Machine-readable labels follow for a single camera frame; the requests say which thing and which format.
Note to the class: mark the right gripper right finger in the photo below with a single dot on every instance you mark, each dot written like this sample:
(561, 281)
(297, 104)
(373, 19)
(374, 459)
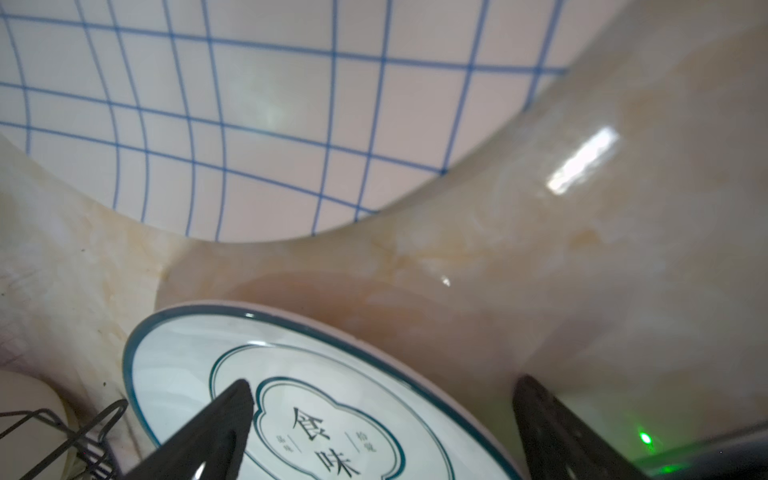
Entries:
(559, 445)

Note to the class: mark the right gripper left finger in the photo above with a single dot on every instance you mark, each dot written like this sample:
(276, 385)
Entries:
(210, 446)

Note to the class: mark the white plate black rim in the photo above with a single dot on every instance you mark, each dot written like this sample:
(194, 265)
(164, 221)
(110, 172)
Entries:
(326, 405)

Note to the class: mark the white grid pattern plate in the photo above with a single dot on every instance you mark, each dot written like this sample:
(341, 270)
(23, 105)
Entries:
(260, 121)

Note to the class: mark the black wire dish rack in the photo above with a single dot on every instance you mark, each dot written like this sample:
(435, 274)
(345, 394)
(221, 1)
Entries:
(49, 448)

